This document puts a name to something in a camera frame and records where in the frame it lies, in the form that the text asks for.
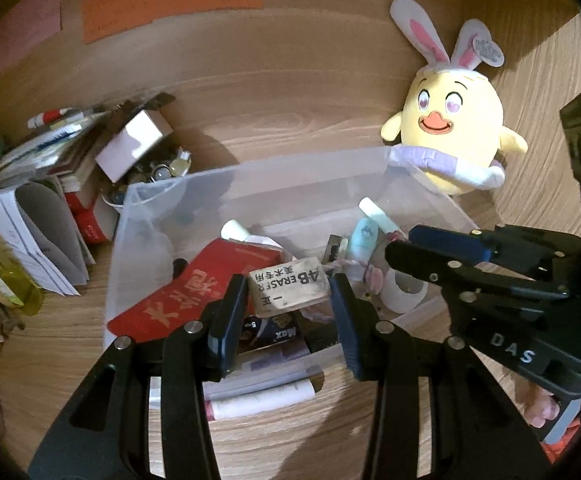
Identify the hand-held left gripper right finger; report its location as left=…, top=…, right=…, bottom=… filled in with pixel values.
left=329, top=272, right=546, bottom=480

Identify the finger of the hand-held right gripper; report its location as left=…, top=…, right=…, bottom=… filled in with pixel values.
left=384, top=241, right=568, bottom=306
left=409, top=225, right=581, bottom=286

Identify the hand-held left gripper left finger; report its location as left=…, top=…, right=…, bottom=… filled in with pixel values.
left=28, top=274, right=248, bottom=480

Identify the white tape roll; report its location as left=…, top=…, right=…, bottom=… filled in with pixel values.
left=380, top=269, right=424, bottom=315

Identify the mint green tube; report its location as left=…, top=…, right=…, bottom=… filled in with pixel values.
left=346, top=217, right=387, bottom=263

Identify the red envelope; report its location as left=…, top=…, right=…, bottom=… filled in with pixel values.
left=106, top=238, right=291, bottom=343

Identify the beige eraser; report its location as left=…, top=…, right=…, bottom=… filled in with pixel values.
left=249, top=256, right=332, bottom=318

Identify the small patterned packet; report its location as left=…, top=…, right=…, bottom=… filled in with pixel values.
left=321, top=234, right=349, bottom=267

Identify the pink white lip balm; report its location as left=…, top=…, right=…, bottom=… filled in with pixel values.
left=205, top=379, right=316, bottom=422

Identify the clear plastic storage box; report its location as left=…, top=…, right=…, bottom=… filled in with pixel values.
left=101, top=145, right=481, bottom=411

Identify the person's right hand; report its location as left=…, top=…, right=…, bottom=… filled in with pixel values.
left=524, top=385, right=560, bottom=428

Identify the black staples box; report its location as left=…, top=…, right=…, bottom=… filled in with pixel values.
left=238, top=312, right=303, bottom=353

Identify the white green tube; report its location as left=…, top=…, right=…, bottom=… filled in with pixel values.
left=359, top=197, right=404, bottom=237

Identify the yellow chick plush toy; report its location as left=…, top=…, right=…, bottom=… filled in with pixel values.
left=381, top=0, right=528, bottom=196

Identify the white bowl of small items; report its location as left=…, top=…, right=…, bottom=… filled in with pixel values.
left=103, top=147, right=192, bottom=206

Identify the red book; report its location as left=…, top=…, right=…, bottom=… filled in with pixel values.
left=65, top=191, right=121, bottom=244

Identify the heart-shaped paper tag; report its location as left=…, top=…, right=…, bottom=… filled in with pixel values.
left=470, top=30, right=505, bottom=68

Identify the white cardboard box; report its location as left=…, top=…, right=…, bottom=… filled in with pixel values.
left=95, top=110, right=174, bottom=183

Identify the white folded paper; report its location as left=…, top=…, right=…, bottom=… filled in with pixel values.
left=0, top=180, right=92, bottom=297

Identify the yellow-green bottle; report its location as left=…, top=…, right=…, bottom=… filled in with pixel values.
left=0, top=205, right=44, bottom=316

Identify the stack of books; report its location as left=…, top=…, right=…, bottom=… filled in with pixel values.
left=0, top=105, right=117, bottom=196

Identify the red white pen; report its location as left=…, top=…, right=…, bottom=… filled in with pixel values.
left=27, top=108, right=79, bottom=129

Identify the orange sticky note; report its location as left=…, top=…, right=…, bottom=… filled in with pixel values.
left=81, top=0, right=264, bottom=46

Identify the pink sticky note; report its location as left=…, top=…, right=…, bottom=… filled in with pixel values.
left=0, top=0, right=66, bottom=77

